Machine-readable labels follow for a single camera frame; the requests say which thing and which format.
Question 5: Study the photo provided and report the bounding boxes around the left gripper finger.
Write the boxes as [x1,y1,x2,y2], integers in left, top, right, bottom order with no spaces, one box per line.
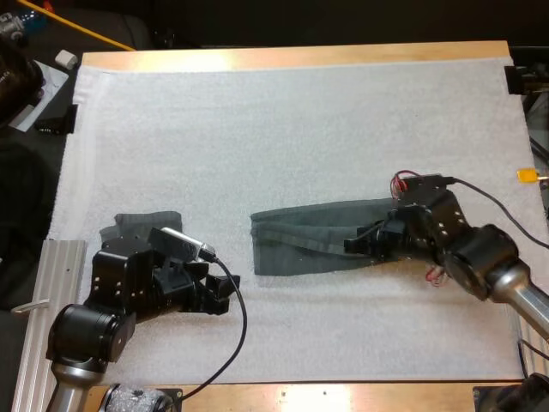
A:
[204,274,242,300]
[187,295,232,318]

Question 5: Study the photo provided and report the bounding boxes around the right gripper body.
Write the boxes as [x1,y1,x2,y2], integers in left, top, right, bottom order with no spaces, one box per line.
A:
[388,173,469,264]

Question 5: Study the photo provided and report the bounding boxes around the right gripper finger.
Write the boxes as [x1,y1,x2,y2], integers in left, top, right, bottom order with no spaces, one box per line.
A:
[342,234,399,261]
[355,218,403,241]

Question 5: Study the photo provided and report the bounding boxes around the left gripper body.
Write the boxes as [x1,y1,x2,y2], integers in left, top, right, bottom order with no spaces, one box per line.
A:
[85,234,215,322]

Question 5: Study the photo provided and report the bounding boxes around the grey-green towel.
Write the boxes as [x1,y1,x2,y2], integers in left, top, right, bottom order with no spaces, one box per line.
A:
[99,209,186,252]
[250,197,430,276]

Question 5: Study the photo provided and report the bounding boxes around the dark table clamp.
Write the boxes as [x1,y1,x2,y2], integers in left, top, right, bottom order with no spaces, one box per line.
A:
[33,104,79,135]
[504,64,549,96]

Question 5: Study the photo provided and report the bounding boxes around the black camera cable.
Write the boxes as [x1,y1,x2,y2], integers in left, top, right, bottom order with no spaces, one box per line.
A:
[173,248,249,403]
[441,175,549,251]

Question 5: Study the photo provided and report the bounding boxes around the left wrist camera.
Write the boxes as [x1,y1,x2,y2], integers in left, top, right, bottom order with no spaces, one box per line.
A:
[148,226,218,262]

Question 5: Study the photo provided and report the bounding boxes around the ribbed aluminium rail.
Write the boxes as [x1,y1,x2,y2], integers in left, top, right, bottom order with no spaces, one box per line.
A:
[11,239,89,412]

